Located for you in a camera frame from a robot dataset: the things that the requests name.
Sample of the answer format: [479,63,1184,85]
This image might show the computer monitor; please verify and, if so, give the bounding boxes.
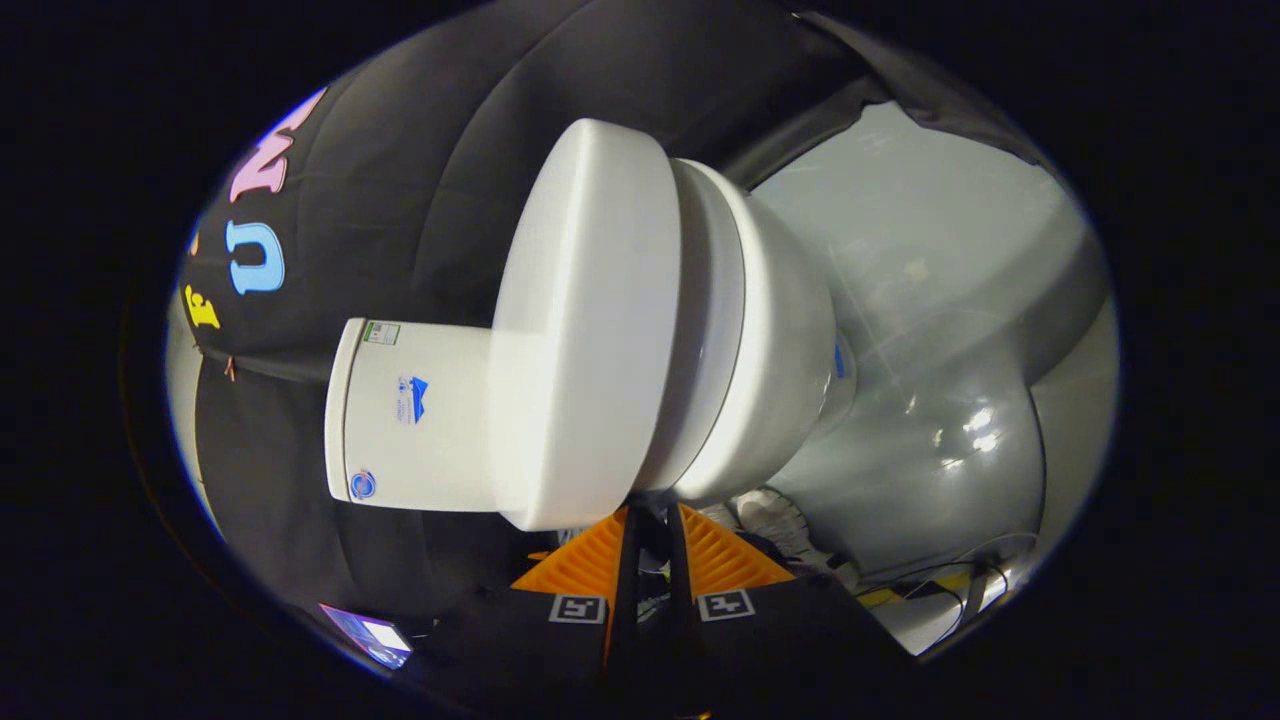
[320,603,414,670]

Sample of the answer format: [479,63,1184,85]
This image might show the white toilet lid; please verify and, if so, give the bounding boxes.
[488,118,684,532]

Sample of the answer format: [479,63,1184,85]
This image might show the black backdrop cloth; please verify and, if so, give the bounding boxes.
[180,0,1061,626]

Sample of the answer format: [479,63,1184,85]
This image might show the thin floor cables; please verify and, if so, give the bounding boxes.
[855,535,1036,626]

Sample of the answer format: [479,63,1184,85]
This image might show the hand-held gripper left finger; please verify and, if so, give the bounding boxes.
[400,503,643,706]

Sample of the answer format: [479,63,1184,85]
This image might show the person's white shoe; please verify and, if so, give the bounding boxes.
[738,487,861,591]

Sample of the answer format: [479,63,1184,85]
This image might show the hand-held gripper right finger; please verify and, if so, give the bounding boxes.
[663,502,926,709]

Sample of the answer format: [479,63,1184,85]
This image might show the white toilet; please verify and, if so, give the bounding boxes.
[325,118,859,532]

